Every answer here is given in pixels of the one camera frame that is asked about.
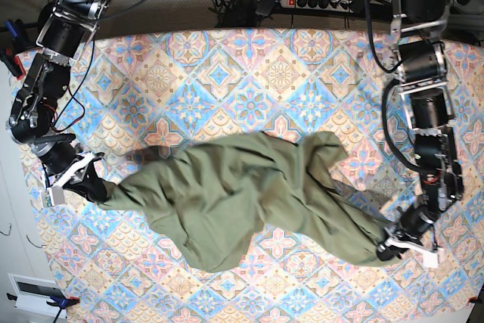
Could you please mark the patterned tablecloth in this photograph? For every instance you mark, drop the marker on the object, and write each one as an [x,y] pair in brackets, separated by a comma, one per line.
[170,90]

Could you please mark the green t-shirt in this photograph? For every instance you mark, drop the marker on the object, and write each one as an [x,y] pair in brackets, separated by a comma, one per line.
[210,199]

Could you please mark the orange clamp bottom right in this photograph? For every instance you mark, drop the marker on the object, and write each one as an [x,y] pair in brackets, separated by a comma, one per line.
[475,300]

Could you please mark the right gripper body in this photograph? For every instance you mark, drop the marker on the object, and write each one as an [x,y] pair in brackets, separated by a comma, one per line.
[57,157]

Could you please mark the white power strip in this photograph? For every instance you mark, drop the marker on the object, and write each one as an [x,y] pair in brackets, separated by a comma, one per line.
[342,6]

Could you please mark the white wall outlet box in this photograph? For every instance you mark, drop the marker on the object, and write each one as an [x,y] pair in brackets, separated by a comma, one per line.
[33,294]

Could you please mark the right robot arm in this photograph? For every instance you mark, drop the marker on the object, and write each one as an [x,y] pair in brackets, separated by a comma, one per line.
[72,23]

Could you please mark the blue clamp bottom left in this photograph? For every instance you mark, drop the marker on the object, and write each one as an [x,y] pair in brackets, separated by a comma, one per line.
[62,303]

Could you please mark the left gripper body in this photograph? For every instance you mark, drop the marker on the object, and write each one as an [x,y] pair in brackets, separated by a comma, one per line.
[414,222]

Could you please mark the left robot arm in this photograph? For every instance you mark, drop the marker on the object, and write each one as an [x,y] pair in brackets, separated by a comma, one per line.
[420,76]

